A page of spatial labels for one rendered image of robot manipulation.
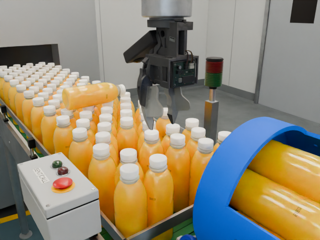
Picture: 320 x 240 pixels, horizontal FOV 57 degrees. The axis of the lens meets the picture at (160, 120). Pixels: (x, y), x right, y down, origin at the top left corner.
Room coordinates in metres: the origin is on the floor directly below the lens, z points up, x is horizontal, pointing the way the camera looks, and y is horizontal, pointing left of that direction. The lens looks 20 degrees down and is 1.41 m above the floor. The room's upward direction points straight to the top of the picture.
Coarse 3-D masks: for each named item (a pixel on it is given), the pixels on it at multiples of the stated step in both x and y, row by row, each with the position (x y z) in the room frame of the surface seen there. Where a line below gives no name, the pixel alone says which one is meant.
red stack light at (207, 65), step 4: (208, 64) 1.03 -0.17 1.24; (212, 64) 1.02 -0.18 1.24; (216, 64) 1.02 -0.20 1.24; (220, 64) 1.03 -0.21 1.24; (208, 68) 1.03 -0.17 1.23; (212, 68) 1.02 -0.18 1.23; (216, 68) 1.02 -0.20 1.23; (220, 68) 1.03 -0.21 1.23; (208, 72) 1.03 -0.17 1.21; (212, 72) 1.02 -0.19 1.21; (216, 72) 1.02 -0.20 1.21; (220, 72) 1.03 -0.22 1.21
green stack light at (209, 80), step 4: (208, 76) 1.03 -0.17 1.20; (212, 76) 1.02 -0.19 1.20; (216, 76) 1.02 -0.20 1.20; (220, 76) 1.03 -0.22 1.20; (204, 80) 1.06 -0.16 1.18; (208, 80) 1.03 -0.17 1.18; (212, 80) 1.02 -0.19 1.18; (216, 80) 1.02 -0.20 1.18; (220, 80) 1.03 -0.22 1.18; (204, 84) 1.05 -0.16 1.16; (208, 84) 1.03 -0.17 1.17; (212, 84) 1.02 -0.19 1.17; (216, 84) 1.02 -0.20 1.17; (220, 84) 1.03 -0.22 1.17
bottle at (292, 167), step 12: (276, 144) 0.46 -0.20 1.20; (264, 156) 0.45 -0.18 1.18; (276, 156) 0.43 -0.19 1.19; (288, 156) 0.42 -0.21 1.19; (300, 156) 0.42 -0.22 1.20; (312, 156) 0.41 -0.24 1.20; (252, 168) 0.46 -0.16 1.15; (264, 168) 0.44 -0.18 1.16; (276, 168) 0.42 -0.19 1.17; (288, 168) 0.41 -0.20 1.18; (300, 168) 0.40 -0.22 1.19; (312, 168) 0.39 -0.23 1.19; (276, 180) 0.42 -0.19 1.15; (288, 180) 0.40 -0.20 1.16; (300, 180) 0.39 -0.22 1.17; (312, 180) 0.38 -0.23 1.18; (300, 192) 0.39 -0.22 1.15; (312, 192) 0.37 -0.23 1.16
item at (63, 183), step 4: (56, 180) 0.48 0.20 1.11; (60, 180) 0.48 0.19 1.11; (64, 180) 0.48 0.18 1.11; (68, 180) 0.48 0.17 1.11; (56, 184) 0.47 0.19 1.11; (60, 184) 0.47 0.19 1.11; (64, 184) 0.47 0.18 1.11; (68, 184) 0.47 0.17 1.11; (56, 188) 0.46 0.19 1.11; (60, 188) 0.46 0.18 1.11; (64, 188) 0.47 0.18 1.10
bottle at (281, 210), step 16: (256, 176) 0.42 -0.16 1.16; (240, 192) 0.41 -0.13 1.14; (256, 192) 0.39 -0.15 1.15; (272, 192) 0.38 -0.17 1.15; (288, 192) 0.38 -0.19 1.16; (240, 208) 0.40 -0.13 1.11; (256, 208) 0.38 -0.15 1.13; (272, 208) 0.36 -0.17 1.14; (288, 208) 0.35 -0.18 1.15; (304, 208) 0.34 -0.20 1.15; (272, 224) 0.35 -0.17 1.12; (288, 224) 0.34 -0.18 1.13; (304, 224) 0.32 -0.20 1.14
